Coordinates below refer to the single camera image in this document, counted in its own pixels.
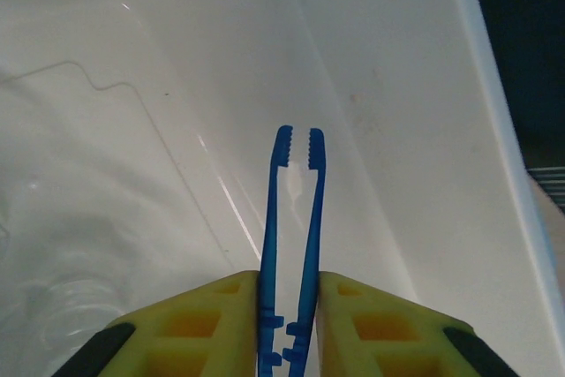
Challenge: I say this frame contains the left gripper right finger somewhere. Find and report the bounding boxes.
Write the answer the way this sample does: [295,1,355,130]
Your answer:
[318,271,520,377]

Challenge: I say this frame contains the small clear dish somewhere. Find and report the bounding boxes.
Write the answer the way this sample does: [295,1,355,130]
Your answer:
[0,182,124,351]

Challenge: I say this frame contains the white plastic storage bin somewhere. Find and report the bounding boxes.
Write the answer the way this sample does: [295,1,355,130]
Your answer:
[0,0,555,377]

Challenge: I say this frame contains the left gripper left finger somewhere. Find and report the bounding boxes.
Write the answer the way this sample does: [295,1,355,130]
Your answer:
[52,269,260,377]

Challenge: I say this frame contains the blue plastic tweezers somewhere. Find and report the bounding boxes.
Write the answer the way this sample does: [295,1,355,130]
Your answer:
[255,124,327,377]

